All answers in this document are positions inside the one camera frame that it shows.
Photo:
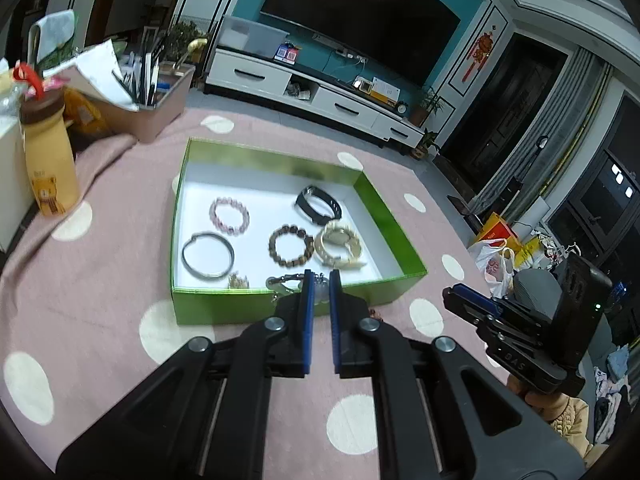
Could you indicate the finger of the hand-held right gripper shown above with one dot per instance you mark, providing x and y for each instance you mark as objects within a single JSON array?
[
  {"x": 475, "y": 294},
  {"x": 470, "y": 312}
]

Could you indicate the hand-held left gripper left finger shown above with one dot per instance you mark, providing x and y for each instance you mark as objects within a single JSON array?
[{"x": 307, "y": 310}]

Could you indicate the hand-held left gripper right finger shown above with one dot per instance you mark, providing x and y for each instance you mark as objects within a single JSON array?
[{"x": 336, "y": 320}]

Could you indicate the small gold trinket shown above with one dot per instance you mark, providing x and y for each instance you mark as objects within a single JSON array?
[{"x": 239, "y": 281}]

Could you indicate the cream wrist watch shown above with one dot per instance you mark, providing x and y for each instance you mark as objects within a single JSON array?
[{"x": 340, "y": 235}]

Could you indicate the green cardboard box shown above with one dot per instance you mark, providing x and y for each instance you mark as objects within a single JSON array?
[{"x": 225, "y": 307}]

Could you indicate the black wrist watch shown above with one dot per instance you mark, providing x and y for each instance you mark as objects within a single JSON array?
[{"x": 305, "y": 205}]

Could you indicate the silver bangle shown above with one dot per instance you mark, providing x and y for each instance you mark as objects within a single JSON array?
[{"x": 183, "y": 256}]

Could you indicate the person's right forearm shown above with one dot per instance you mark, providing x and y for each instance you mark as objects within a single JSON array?
[{"x": 570, "y": 417}]

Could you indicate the person's right hand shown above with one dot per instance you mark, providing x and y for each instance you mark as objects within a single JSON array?
[{"x": 525, "y": 392}]

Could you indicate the white printed plastic bag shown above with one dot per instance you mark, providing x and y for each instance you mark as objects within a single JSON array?
[{"x": 492, "y": 267}]

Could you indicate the grey upholstered chair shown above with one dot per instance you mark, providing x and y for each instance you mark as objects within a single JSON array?
[{"x": 535, "y": 287}]

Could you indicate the yellow paper bag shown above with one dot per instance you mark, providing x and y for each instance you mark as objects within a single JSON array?
[{"x": 495, "y": 230}]

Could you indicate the pile of clothes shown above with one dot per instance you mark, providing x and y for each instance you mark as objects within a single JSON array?
[{"x": 612, "y": 390}]

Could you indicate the small potted floor plant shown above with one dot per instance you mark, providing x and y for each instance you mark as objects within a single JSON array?
[{"x": 427, "y": 145}]

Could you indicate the grey striped curtain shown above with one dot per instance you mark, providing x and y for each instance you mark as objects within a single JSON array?
[{"x": 560, "y": 125}]

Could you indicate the pink polka dot tablecloth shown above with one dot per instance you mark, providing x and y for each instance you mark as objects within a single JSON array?
[{"x": 125, "y": 260}]

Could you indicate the tall potted plant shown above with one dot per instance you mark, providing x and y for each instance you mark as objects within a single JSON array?
[{"x": 425, "y": 107}]

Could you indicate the black alarm clock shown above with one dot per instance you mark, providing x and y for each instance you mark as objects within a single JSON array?
[{"x": 401, "y": 108}]

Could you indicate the white desk calendar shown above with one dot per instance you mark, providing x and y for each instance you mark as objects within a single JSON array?
[{"x": 386, "y": 92}]

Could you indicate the small white device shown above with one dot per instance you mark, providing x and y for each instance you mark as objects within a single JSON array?
[{"x": 362, "y": 85}]

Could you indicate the white television cabinet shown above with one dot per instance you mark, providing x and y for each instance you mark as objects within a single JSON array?
[{"x": 250, "y": 77}]

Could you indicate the red hanging ornament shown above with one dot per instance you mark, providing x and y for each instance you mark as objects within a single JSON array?
[{"x": 481, "y": 50}]

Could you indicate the brown storage box with stationery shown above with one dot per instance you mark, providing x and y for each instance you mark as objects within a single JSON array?
[{"x": 155, "y": 115}]

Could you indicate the white power strip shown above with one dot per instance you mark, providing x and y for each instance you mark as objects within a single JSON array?
[{"x": 355, "y": 56}]

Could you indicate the clear plastic storage bin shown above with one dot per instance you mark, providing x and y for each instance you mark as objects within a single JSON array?
[{"x": 250, "y": 35}]

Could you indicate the yellow bottle with brown cap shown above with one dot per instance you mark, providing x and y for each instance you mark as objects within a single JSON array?
[{"x": 50, "y": 170}]

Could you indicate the large black television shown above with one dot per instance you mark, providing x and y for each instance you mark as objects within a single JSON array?
[{"x": 360, "y": 20}]

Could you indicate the yellow snack bag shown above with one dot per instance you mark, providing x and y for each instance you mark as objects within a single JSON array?
[{"x": 85, "y": 112}]

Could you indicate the bushy potted plant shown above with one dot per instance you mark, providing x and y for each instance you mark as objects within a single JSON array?
[{"x": 182, "y": 40}]

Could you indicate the white paper sheets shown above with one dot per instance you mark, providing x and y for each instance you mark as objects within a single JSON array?
[{"x": 95, "y": 72}]

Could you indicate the white storage box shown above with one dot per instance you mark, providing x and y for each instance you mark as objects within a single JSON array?
[{"x": 10, "y": 185}]

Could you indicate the chair with green towel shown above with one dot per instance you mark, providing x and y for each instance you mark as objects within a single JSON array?
[{"x": 52, "y": 35}]

